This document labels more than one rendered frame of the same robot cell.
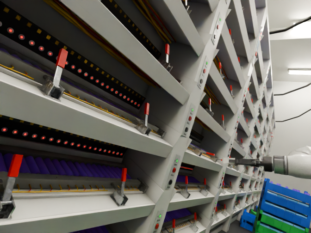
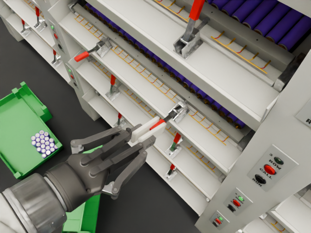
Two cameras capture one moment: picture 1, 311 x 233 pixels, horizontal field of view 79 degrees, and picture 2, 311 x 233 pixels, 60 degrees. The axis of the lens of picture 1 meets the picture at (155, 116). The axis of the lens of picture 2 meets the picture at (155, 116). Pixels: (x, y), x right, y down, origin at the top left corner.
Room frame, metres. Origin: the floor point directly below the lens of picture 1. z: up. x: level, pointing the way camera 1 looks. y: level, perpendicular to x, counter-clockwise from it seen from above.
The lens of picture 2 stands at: (1.10, -0.71, 1.04)
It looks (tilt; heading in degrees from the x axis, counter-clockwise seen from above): 58 degrees down; 100
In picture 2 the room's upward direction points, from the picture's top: straight up
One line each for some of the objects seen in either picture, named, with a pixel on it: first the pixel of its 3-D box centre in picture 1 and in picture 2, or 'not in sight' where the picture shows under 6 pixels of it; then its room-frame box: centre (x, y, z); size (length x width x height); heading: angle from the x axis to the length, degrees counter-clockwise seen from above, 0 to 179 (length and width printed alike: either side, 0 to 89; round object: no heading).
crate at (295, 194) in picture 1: (286, 190); not in sight; (1.49, -1.15, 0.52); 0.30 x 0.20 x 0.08; 62
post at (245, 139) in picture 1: (239, 136); not in sight; (1.87, -0.87, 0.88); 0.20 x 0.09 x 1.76; 54
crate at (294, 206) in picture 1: (284, 200); not in sight; (1.49, -1.15, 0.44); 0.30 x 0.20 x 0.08; 62
